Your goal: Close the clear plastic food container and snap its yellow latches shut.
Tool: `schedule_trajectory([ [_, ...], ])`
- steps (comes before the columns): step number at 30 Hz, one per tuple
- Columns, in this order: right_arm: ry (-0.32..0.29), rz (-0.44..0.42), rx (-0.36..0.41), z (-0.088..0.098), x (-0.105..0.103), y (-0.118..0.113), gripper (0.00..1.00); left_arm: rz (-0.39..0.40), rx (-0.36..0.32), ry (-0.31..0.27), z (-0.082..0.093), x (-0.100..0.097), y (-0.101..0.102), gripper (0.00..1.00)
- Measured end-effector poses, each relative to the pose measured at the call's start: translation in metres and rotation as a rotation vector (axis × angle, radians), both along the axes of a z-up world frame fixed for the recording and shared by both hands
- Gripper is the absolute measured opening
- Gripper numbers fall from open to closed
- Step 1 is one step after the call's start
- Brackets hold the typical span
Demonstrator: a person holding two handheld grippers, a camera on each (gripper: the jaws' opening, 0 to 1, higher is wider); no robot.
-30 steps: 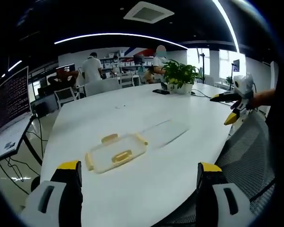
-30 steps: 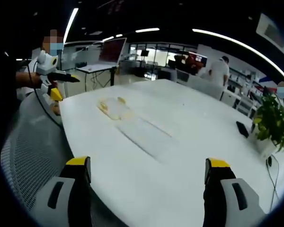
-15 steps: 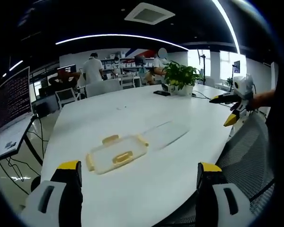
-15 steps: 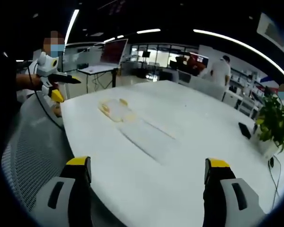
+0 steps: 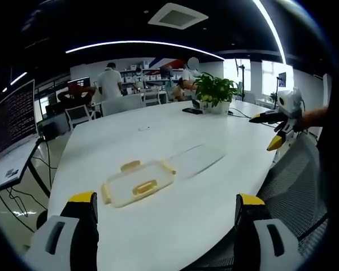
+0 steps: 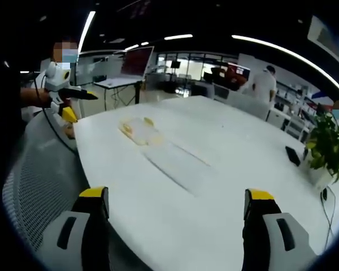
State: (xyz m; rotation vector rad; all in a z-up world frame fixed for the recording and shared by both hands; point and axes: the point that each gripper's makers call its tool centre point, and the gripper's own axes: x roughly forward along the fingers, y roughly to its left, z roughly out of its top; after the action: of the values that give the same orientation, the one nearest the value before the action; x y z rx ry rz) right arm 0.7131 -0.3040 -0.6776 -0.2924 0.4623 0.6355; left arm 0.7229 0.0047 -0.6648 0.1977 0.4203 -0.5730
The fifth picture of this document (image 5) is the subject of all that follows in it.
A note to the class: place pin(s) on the shelf of white boxes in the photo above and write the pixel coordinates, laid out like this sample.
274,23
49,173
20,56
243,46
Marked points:
155,72

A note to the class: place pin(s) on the ceiling air vent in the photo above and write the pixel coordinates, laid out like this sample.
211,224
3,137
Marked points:
178,15

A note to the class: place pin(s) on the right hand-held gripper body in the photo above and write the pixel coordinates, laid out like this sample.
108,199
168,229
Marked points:
291,101

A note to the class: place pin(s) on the black frame side table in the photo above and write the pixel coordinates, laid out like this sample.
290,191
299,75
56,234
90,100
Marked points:
31,166

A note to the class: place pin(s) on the person's dark clothing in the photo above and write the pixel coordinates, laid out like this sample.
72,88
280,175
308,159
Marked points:
334,146

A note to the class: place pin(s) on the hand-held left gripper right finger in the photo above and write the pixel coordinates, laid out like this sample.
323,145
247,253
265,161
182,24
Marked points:
271,245

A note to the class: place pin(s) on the green potted plant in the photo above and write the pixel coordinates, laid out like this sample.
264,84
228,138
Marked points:
214,90

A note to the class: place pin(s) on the white office chair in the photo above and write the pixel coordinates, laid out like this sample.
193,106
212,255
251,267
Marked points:
79,115
123,104

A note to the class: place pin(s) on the grey mesh office chair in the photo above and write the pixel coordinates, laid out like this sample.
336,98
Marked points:
296,183

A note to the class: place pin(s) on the dark computer monitor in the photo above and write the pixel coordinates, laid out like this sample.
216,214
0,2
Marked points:
79,82

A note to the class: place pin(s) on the black tripod stand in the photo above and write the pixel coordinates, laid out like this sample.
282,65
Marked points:
242,82

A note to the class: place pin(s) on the black phone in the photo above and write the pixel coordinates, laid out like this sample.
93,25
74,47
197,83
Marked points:
192,110

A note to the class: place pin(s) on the clear lid with yellow buckles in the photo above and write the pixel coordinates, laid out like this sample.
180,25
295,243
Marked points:
138,182

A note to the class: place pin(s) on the curved ceiling light strip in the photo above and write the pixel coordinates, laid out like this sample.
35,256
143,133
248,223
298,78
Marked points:
272,31
147,43

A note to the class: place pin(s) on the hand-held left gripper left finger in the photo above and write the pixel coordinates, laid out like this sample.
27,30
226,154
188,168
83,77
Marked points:
59,242

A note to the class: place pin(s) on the clear plastic buckle container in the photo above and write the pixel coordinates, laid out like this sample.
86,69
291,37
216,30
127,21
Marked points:
197,161

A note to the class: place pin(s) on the open laptop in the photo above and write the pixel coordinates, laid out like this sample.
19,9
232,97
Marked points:
14,121

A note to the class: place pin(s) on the tripod stand with screen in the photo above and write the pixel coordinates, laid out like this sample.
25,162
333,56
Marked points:
282,80

